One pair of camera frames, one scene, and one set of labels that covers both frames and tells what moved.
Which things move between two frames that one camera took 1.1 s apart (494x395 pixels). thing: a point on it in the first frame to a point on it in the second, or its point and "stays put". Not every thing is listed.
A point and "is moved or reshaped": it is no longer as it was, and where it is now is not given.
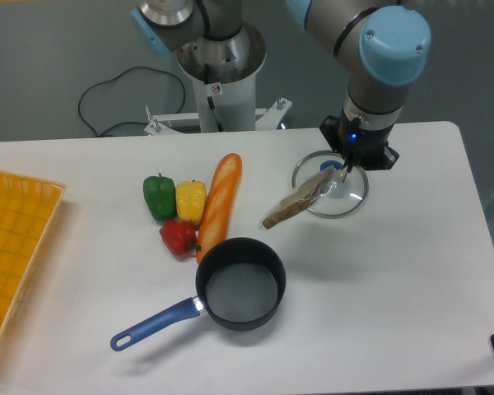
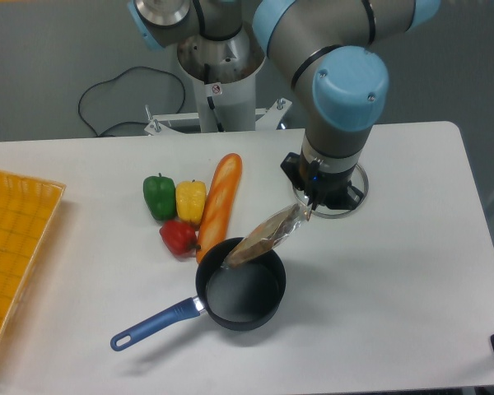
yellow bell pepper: (190, 200) stays put
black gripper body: (368, 148) to (335, 189)
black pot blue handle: (240, 283) stays put
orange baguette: (216, 221) stays put
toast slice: (303, 196) is moved or reshaped
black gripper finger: (348, 159) to (308, 192)
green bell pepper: (160, 195) stays put
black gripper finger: (356, 159) to (316, 197)
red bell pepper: (179, 238) stays put
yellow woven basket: (18, 213) stays put
